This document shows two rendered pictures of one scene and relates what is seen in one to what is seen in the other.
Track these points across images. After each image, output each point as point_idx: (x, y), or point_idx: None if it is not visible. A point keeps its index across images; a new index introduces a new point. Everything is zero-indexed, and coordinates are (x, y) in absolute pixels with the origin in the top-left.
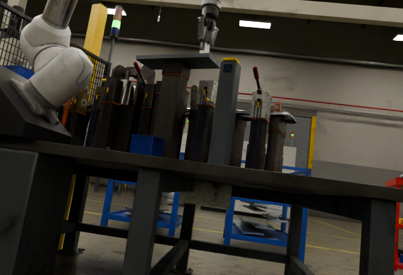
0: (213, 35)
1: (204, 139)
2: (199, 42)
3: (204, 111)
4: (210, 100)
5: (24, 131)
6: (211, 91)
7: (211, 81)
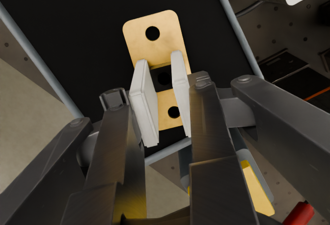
0: (304, 186)
1: None
2: (106, 99)
3: None
4: None
5: None
6: None
7: None
